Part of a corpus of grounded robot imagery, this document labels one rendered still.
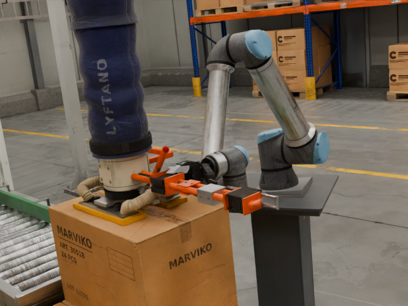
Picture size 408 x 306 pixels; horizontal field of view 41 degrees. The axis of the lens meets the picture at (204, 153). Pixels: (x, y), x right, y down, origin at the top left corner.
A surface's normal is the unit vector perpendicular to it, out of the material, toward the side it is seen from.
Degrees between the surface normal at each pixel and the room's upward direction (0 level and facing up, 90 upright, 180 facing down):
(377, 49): 90
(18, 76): 90
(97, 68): 81
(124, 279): 90
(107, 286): 90
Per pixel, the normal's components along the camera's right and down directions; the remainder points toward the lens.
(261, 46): 0.72, -0.10
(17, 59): 0.75, 0.11
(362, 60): -0.66, 0.25
